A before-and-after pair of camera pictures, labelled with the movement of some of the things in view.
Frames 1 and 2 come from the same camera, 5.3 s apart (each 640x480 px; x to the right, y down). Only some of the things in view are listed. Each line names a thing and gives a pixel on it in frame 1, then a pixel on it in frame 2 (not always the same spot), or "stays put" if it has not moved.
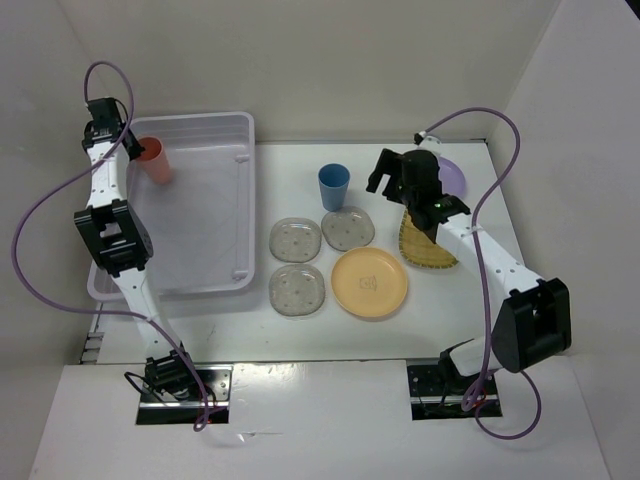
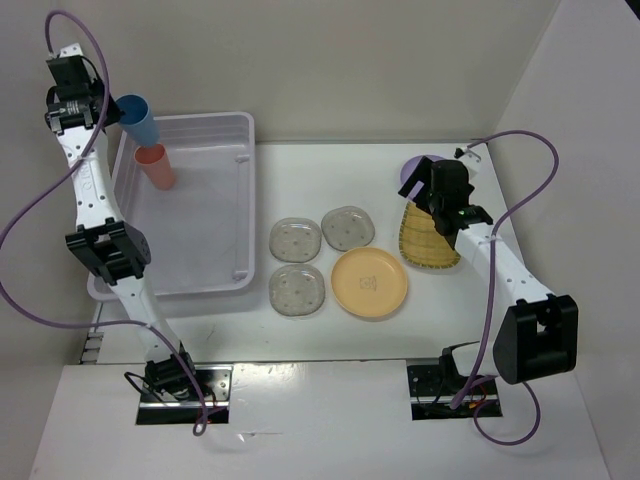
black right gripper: x=386 y=165 → x=424 y=173
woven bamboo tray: x=417 y=246 stays put
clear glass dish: x=295 y=239 stays put
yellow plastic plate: x=369 y=282 stays put
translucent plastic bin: x=202 y=222 stays put
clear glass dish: x=296 y=290 stays put
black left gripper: x=135 y=149 → x=113 y=113
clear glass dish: x=347 y=227 stays put
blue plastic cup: x=334 y=181 → x=137 y=121
